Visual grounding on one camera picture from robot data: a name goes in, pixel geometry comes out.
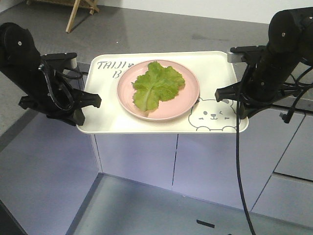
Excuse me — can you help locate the grey cabinet door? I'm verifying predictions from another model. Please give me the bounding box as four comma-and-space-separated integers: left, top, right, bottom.
0, 114, 98, 235

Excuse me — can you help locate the green lettuce leaf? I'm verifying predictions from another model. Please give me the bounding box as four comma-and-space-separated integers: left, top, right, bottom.
132, 61, 185, 112

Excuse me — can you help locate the pink round plate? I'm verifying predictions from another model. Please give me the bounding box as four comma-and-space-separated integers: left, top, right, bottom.
117, 60, 200, 121

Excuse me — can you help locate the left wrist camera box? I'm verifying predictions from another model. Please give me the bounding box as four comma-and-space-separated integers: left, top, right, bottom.
41, 52, 77, 71

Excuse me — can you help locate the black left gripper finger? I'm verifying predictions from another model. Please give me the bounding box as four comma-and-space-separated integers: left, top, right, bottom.
69, 109, 85, 126
77, 91, 101, 108

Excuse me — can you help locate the cream bear serving tray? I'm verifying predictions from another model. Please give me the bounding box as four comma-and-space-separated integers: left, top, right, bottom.
79, 51, 249, 134

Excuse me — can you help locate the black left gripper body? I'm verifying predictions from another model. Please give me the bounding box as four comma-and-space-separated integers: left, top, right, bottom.
18, 66, 82, 125

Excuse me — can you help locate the black hanging cable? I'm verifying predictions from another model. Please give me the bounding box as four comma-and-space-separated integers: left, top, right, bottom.
234, 66, 313, 235

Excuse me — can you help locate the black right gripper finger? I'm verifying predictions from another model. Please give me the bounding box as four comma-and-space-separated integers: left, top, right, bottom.
239, 104, 270, 119
215, 83, 241, 102

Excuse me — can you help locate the grey side cabinet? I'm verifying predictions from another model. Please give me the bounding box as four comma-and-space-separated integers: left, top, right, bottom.
95, 109, 313, 227

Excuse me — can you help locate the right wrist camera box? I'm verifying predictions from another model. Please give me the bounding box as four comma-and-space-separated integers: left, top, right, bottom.
227, 46, 266, 64

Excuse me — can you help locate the small black floor strip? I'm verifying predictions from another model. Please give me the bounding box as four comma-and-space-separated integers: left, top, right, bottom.
196, 220, 215, 228

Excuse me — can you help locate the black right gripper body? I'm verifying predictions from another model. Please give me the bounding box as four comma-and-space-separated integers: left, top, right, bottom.
239, 63, 302, 106

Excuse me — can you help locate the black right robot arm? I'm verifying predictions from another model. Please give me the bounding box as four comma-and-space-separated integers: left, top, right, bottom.
215, 7, 313, 119

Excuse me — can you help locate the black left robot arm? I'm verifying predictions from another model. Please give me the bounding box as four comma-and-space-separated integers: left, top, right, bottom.
0, 23, 101, 126

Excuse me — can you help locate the wooden folding rack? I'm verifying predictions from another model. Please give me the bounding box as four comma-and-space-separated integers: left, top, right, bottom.
25, 0, 100, 33

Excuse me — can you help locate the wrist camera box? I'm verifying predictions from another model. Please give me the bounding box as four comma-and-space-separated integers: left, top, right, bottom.
227, 46, 266, 64
41, 52, 77, 71

